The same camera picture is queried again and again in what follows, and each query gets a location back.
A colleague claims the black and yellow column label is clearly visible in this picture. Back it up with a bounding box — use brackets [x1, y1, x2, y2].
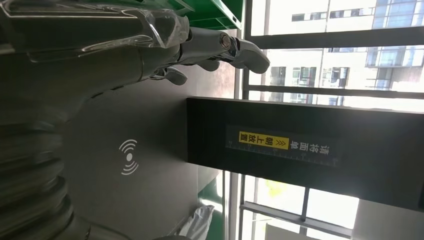
[224, 124, 341, 169]

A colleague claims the green plastic basket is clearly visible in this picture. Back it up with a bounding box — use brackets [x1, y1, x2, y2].
[165, 0, 246, 31]

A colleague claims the black weighing device column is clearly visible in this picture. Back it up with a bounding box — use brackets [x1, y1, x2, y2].
[185, 96, 424, 213]

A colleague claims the black weighing device platform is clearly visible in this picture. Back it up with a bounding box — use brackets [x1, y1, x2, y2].
[62, 62, 237, 240]

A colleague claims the grey plastic mailer package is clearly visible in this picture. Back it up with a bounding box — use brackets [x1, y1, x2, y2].
[178, 204, 216, 240]

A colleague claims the dark window frame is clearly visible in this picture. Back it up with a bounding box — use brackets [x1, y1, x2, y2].
[228, 0, 424, 240]

